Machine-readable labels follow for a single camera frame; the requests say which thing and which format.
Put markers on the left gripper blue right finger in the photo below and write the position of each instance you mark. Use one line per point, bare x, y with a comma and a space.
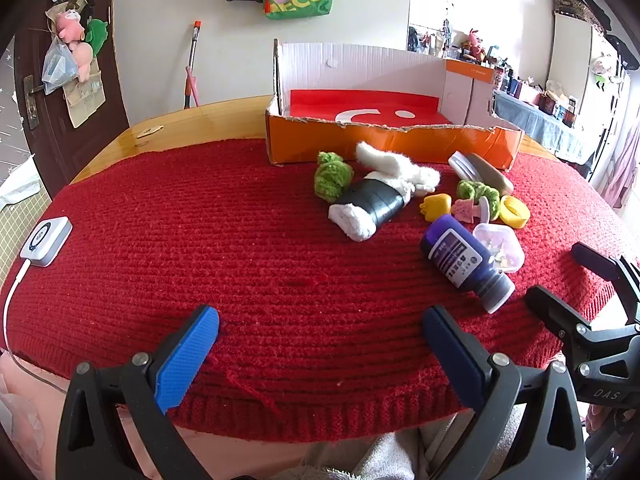
460, 355

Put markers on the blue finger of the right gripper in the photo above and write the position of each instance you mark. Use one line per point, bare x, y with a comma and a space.
610, 269
559, 318

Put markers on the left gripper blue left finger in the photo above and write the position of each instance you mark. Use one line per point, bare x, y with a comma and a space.
180, 356

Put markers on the yellow bottle cap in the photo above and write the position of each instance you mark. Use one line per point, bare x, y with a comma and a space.
513, 212

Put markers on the clear small plastic case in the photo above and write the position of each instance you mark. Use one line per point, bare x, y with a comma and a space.
507, 254

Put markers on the purple paint bottle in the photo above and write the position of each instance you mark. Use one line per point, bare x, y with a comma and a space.
464, 261

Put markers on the grey square compact case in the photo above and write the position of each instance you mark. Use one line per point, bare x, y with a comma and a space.
490, 175

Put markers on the pink mushroom hair clip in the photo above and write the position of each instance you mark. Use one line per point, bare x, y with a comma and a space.
469, 211

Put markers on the green knitted scrunchie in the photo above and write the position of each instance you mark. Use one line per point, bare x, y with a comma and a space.
472, 190
332, 177

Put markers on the yellow pepper toy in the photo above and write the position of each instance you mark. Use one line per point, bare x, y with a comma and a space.
434, 206

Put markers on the black white sock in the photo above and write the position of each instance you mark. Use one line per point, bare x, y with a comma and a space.
369, 203

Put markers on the white fluffy star scrunchie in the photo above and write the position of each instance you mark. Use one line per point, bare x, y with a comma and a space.
424, 180

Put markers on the blue covered side table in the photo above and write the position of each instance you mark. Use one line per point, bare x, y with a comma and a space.
569, 144

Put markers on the red knitted cloth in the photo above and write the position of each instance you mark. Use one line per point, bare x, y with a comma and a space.
320, 337

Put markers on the white square charger device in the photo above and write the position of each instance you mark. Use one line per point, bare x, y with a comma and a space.
46, 240

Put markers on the small tag on table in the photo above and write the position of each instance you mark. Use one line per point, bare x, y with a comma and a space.
149, 131

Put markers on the dark brown door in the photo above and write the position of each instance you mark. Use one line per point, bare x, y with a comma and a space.
59, 150

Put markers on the beige hanging pouch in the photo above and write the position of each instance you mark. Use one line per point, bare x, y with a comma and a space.
83, 98

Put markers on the orange white cardboard box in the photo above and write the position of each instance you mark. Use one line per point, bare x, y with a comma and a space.
329, 97

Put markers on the clear plastic bag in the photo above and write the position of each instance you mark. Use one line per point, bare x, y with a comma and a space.
59, 66

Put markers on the orange tipped broom stick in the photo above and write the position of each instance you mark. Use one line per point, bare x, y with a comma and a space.
191, 87

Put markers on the green plush toy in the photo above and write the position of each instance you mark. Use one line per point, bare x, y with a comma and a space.
96, 33

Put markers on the pink plush toy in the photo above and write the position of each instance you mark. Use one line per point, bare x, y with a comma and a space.
71, 32

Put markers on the brass door handle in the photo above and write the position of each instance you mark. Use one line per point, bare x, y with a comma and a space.
31, 88

